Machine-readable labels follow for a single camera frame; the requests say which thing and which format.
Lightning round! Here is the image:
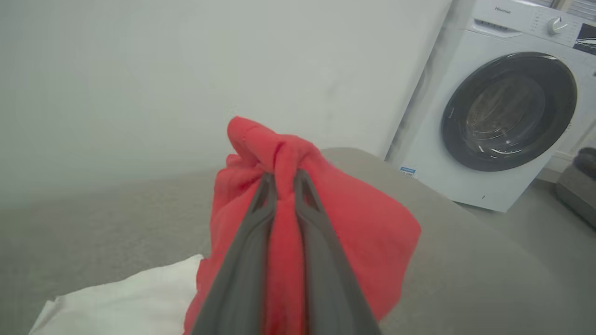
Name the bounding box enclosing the white garment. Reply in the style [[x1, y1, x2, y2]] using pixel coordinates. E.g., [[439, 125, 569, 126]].
[[29, 254, 205, 335]]

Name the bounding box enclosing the red fleece garment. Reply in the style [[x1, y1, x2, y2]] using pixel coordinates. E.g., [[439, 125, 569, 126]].
[[183, 116, 422, 335]]

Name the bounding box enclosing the grey fabric sofa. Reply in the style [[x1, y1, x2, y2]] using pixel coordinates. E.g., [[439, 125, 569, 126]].
[[0, 147, 596, 335]]

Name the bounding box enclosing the dark round washing machine door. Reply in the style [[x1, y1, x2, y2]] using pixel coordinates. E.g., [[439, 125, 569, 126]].
[[440, 52, 578, 172]]

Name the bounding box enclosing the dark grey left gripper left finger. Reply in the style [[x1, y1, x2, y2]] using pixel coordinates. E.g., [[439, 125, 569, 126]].
[[191, 173, 278, 335]]

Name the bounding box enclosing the dark lump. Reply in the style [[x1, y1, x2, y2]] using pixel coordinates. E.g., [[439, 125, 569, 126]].
[[573, 147, 596, 181]]

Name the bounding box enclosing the white washing machine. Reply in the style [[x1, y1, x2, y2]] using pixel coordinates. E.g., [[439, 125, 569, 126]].
[[386, 0, 596, 213]]

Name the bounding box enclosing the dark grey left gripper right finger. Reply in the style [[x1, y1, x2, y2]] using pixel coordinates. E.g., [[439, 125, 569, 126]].
[[294, 170, 383, 335]]

